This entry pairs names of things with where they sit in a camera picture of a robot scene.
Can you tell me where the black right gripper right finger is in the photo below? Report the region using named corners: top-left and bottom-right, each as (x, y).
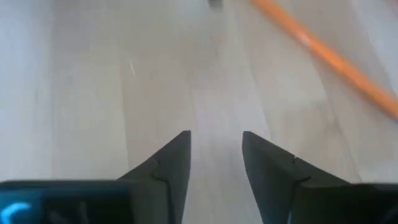
top-left (242, 131), bottom-right (398, 224)

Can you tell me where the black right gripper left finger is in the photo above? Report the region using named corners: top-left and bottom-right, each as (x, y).
top-left (0, 130), bottom-right (192, 224)

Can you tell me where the orange pencil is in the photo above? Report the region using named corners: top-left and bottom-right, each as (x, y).
top-left (248, 0), bottom-right (398, 121)

